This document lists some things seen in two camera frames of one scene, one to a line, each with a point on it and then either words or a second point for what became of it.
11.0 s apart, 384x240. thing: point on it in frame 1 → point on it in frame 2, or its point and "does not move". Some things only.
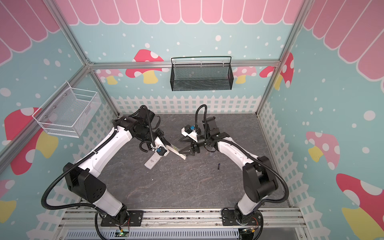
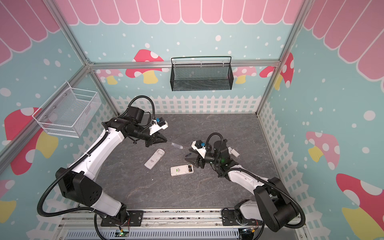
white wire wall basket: x=68 y=111 does not move
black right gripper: x=197 y=144 → x=199 y=160
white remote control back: x=153 y=160 does not move
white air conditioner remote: x=176 y=150 → x=178 y=170
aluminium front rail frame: x=84 y=225 does not move
